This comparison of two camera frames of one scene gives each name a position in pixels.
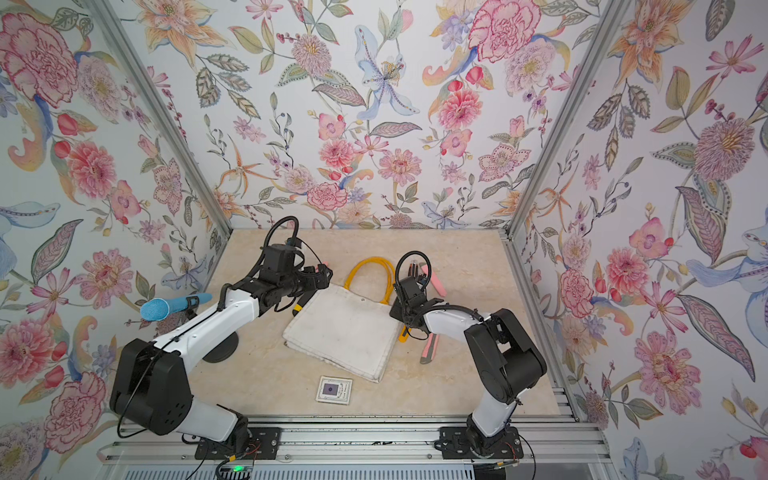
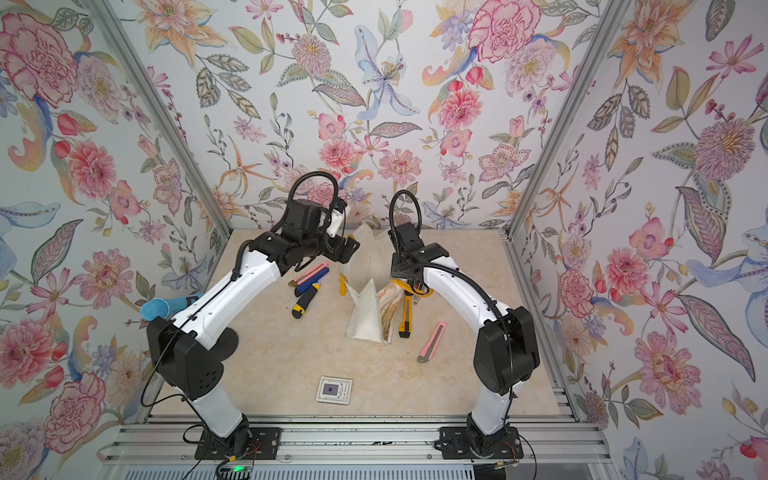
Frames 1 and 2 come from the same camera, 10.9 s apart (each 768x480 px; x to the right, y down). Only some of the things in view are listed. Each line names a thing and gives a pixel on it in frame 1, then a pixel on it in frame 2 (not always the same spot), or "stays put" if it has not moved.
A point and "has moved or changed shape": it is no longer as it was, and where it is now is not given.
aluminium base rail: [554, 450] stays put
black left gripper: [313, 281] -> [346, 250]
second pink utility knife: [430, 349] stays put
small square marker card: [334, 390] stays put
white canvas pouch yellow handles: [354, 329] has moved or changed shape
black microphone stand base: [224, 351] stays put
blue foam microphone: [157, 309] stays put
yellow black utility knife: [304, 299] stays put
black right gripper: [395, 310] -> [397, 267]
